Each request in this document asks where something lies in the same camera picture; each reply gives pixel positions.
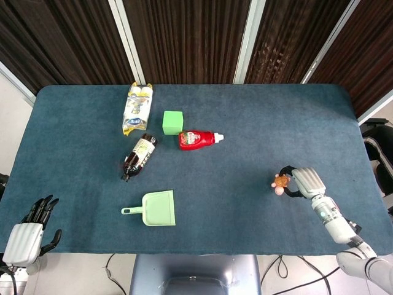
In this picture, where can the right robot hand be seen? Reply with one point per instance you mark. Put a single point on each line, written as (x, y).
(307, 181)

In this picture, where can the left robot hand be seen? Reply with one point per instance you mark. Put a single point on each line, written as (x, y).
(23, 241)

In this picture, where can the small orange turtle toy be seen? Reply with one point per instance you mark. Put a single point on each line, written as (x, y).
(281, 183)

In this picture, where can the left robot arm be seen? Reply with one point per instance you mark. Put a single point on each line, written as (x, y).
(10, 278)

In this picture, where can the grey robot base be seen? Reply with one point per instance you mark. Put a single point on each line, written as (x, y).
(195, 275)

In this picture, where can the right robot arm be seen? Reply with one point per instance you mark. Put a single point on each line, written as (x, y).
(340, 230)

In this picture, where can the black chair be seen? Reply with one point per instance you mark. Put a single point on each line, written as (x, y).
(379, 147)

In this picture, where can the blue table cloth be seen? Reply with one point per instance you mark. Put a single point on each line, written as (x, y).
(196, 184)

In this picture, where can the red ketchup bottle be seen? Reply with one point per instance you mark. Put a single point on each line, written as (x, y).
(196, 140)

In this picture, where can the dark folding screen panel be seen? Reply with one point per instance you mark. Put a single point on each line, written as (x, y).
(187, 40)
(291, 40)
(55, 46)
(359, 55)

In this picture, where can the light green dustpan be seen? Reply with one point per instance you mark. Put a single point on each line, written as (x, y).
(156, 208)

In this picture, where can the dark brown drink bottle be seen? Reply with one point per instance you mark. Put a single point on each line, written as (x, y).
(138, 156)

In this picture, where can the green cube block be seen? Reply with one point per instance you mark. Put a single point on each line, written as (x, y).
(172, 122)

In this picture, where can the yellow white snack package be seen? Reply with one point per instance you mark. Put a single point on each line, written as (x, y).
(137, 109)

